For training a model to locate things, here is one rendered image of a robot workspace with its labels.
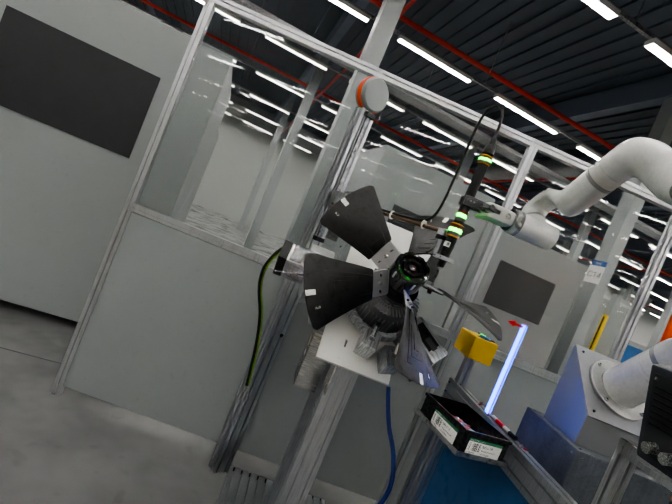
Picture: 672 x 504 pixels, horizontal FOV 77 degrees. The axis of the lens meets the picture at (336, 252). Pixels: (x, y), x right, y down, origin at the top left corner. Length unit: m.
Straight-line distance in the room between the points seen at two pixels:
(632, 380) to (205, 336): 1.72
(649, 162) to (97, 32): 2.92
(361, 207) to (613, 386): 0.95
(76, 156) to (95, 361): 1.35
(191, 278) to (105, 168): 1.20
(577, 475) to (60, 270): 2.91
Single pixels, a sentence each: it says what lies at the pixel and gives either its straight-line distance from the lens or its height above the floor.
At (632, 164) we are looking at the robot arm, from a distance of 1.34.
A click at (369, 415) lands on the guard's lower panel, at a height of 0.45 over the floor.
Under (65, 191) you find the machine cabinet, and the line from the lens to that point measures 3.16.
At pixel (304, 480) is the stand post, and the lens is 1.69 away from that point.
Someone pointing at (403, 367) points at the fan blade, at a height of 0.96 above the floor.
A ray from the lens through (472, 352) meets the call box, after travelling 1.76.
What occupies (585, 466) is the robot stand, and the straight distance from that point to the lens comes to 1.48.
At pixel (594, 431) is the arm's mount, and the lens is 1.53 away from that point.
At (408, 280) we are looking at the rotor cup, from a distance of 1.31.
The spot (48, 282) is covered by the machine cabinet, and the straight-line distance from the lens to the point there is 3.25.
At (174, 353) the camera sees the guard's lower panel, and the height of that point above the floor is 0.39.
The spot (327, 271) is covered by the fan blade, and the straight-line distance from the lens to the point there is 1.25.
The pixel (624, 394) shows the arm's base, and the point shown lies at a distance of 1.56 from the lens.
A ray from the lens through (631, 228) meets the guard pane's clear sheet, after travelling 2.65.
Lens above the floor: 1.22
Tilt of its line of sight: 2 degrees down
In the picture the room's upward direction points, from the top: 23 degrees clockwise
